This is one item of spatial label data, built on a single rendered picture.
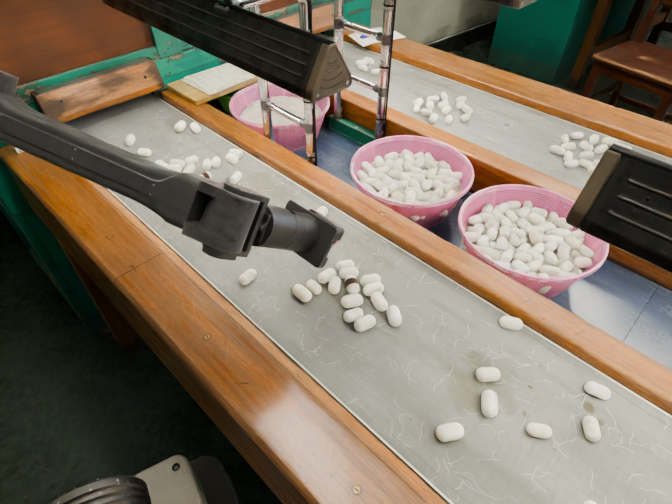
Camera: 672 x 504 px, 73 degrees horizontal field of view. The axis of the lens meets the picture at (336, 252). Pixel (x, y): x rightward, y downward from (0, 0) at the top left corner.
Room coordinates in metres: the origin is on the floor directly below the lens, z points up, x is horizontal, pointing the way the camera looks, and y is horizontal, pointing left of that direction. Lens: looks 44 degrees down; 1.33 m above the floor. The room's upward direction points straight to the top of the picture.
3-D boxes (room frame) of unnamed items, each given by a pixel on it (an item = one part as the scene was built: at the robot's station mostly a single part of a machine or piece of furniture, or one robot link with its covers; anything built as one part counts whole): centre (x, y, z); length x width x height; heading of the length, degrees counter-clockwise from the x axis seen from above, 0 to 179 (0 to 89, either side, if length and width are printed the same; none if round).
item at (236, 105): (1.14, 0.15, 0.72); 0.27 x 0.27 x 0.10
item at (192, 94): (1.29, 0.30, 0.77); 0.33 x 0.15 x 0.01; 135
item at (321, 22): (1.57, 0.10, 0.83); 0.30 x 0.06 x 0.07; 135
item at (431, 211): (0.83, -0.16, 0.72); 0.27 x 0.27 x 0.10
